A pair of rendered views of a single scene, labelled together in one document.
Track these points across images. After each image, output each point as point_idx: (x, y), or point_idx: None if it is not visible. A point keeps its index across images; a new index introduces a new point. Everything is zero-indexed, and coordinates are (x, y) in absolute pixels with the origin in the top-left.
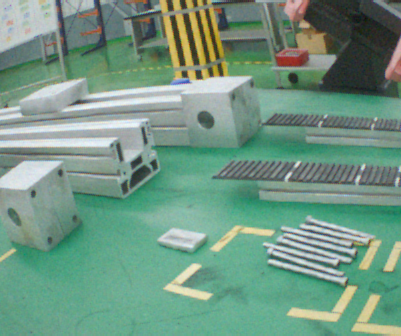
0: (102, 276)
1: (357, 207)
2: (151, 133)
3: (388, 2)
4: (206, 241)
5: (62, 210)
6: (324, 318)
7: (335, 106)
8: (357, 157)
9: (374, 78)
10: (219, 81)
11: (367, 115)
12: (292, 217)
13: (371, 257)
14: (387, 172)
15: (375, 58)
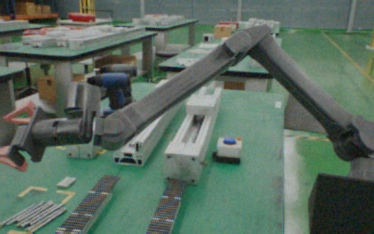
0: (44, 173)
1: None
2: (142, 149)
3: (81, 138)
4: (65, 188)
5: (83, 149)
6: None
7: (242, 211)
8: (137, 223)
9: (311, 227)
10: (189, 148)
11: (222, 228)
12: (75, 205)
13: (16, 233)
14: (75, 225)
15: (330, 214)
